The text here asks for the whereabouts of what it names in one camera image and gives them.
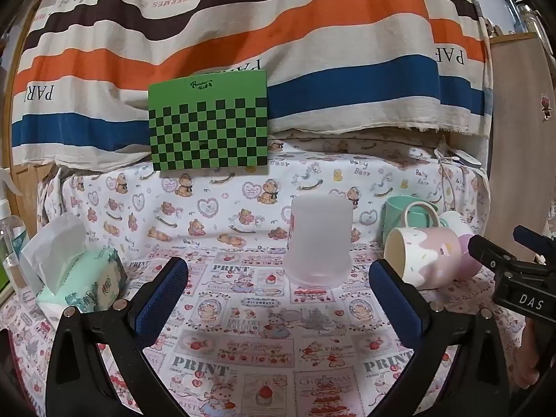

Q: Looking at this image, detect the bear printed cloth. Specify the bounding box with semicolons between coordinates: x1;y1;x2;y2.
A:
37;132;489;265

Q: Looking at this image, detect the person's right hand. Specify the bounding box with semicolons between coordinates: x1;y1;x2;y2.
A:
514;318;556;391

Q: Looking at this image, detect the green tissue pack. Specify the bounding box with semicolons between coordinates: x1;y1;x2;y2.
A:
19;213;129;314

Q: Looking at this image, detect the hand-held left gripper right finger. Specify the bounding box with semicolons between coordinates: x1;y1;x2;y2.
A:
368;260;528;417

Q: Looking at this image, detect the white cable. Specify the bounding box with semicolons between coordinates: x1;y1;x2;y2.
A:
433;147;484;203

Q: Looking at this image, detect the mint green mug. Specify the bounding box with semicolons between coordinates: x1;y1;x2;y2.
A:
381;195;440;245

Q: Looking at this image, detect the striped cloth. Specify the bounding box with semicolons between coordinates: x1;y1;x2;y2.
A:
11;0;489;169

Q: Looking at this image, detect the clear spray bottle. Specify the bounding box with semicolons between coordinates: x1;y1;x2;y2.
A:
0;167;30;292

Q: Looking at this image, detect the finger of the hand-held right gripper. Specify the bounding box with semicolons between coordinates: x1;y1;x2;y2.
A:
513;224;556;256
468;234;524;279

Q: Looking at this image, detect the beige cloth with bear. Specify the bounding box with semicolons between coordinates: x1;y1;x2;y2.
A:
487;34;556;244

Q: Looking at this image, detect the translucent white plastic cup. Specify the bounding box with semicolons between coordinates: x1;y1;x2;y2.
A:
284;194;354;288

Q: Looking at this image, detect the green checkered board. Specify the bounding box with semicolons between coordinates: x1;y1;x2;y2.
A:
147;69;271;173

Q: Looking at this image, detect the pink printed tablecloth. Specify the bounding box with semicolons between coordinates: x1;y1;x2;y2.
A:
0;243;535;417

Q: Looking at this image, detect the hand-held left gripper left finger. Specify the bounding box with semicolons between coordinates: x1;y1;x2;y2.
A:
46;256;189;417

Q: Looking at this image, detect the pink and white sprinkle mug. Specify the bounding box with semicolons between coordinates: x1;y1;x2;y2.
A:
383;226;462;290

